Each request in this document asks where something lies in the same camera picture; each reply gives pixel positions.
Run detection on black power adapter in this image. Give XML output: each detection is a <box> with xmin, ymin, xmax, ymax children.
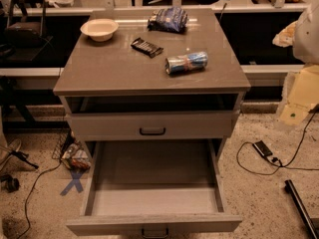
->
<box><xmin>252</xmin><ymin>140</ymin><xmax>272</xmax><ymax>158</ymax></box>

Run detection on black bar right floor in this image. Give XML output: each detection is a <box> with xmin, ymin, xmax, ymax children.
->
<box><xmin>285</xmin><ymin>179</ymin><xmax>319</xmax><ymax>239</ymax></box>

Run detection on black cable right floor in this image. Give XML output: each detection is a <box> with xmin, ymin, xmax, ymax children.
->
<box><xmin>235</xmin><ymin>105</ymin><xmax>319</xmax><ymax>177</ymax></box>

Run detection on open grey drawer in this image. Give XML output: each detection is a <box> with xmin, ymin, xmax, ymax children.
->
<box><xmin>67</xmin><ymin>139</ymin><xmax>241</xmax><ymax>239</ymax></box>

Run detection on black snack bar wrapper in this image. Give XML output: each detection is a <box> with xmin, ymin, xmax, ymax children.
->
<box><xmin>131</xmin><ymin>38</ymin><xmax>163</xmax><ymax>58</ymax></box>

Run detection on black chair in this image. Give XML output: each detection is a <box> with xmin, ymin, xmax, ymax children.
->
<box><xmin>0</xmin><ymin>0</ymin><xmax>51</xmax><ymax>63</ymax></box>

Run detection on snack packets on floor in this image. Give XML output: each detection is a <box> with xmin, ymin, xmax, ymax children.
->
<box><xmin>62</xmin><ymin>143</ymin><xmax>91</xmax><ymax>170</ymax></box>

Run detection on black wire basket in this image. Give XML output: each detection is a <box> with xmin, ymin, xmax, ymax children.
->
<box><xmin>51</xmin><ymin>129</ymin><xmax>74</xmax><ymax>160</ymax></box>

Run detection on black cable floor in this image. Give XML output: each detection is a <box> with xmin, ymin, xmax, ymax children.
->
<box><xmin>15</xmin><ymin>161</ymin><xmax>64</xmax><ymax>239</ymax></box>
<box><xmin>235</xmin><ymin>105</ymin><xmax>319</xmax><ymax>177</ymax></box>

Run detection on grey drawer cabinet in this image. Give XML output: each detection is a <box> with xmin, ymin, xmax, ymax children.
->
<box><xmin>52</xmin><ymin>7</ymin><xmax>252</xmax><ymax>161</ymax></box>

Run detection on black cable left floor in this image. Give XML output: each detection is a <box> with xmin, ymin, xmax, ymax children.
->
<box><xmin>15</xmin><ymin>161</ymin><xmax>64</xmax><ymax>239</ymax></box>

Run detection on redbull can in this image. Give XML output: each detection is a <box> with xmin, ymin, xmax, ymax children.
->
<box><xmin>165</xmin><ymin>52</ymin><xmax>208</xmax><ymax>75</ymax></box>

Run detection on black floor tool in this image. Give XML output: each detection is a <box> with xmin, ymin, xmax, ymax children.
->
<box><xmin>0</xmin><ymin>145</ymin><xmax>39</xmax><ymax>169</ymax></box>

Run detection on white ceramic bowl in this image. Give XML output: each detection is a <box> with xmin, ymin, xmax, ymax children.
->
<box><xmin>80</xmin><ymin>19</ymin><xmax>119</xmax><ymax>42</ymax></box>

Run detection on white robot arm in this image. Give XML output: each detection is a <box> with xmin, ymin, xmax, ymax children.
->
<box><xmin>272</xmin><ymin>0</ymin><xmax>319</xmax><ymax>125</ymax></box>

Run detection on blue chip bag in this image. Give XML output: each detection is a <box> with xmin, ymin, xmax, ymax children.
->
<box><xmin>148</xmin><ymin>7</ymin><xmax>188</xmax><ymax>33</ymax></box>

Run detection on closed upper grey drawer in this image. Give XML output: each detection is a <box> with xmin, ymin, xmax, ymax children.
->
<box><xmin>66</xmin><ymin>111</ymin><xmax>239</xmax><ymax>141</ymax></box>

